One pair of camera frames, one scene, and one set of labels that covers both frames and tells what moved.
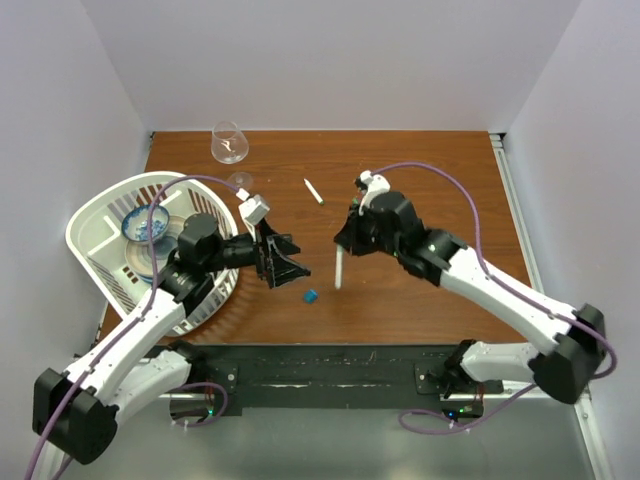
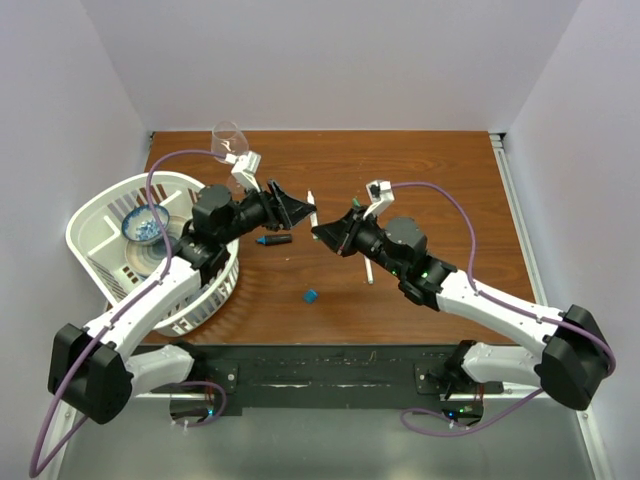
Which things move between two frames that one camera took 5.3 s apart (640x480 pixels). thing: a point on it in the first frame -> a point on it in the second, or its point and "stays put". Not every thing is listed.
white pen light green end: [339, 262] -> [370, 276]
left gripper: [277, 269] -> [282, 211]
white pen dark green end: [313, 190] -> [313, 215]
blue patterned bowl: [135, 223] stays put
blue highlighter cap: [310, 296] stays put
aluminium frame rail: [584, 403] stays put
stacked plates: [137, 253] stays put
